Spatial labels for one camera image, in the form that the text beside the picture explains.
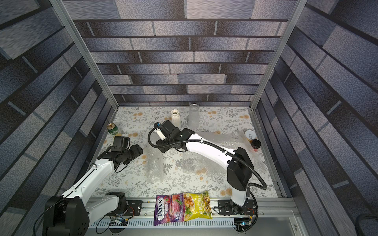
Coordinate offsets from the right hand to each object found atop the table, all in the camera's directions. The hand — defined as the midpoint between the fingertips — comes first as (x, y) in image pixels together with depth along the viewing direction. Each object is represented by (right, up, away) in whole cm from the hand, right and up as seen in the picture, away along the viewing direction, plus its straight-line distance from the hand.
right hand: (160, 142), depth 79 cm
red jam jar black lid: (+60, -4, +15) cm, 62 cm away
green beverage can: (-34, +7, +14) cm, 38 cm away
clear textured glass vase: (+19, +15, +19) cm, 31 cm away
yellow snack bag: (+20, -30, -8) cm, 37 cm away
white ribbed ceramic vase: (+7, +13, +15) cm, 22 cm away
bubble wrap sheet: (+17, -16, +9) cm, 25 cm away
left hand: (-14, -6, +7) cm, 17 cm away
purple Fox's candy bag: (+6, -32, -8) cm, 33 cm away
